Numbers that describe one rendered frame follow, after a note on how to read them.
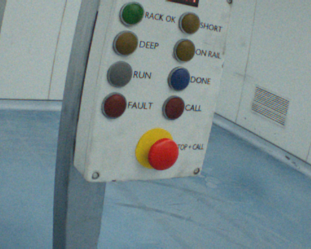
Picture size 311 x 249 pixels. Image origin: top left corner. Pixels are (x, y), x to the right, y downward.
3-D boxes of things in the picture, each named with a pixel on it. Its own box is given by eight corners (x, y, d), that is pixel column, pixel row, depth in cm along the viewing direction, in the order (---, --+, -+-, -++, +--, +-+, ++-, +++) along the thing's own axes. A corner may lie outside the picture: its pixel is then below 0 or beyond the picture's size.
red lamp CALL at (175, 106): (183, 120, 53) (187, 98, 53) (164, 120, 52) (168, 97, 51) (179, 118, 54) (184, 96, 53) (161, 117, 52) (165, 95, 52)
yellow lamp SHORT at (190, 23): (199, 35, 51) (203, 15, 50) (181, 32, 49) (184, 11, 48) (195, 34, 51) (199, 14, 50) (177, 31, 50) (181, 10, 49)
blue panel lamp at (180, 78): (188, 91, 52) (193, 69, 52) (170, 90, 51) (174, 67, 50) (185, 90, 53) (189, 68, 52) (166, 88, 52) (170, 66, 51)
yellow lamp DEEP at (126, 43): (137, 56, 47) (141, 33, 46) (115, 54, 46) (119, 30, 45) (133, 55, 48) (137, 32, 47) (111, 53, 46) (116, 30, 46)
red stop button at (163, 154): (177, 172, 53) (184, 141, 52) (149, 173, 50) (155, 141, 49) (159, 158, 56) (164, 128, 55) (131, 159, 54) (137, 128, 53)
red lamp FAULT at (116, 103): (125, 118, 49) (129, 95, 48) (103, 118, 47) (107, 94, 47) (122, 117, 50) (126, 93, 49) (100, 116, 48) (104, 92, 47)
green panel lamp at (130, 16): (142, 26, 46) (147, 4, 45) (120, 23, 45) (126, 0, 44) (139, 25, 47) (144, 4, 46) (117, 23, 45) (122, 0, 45)
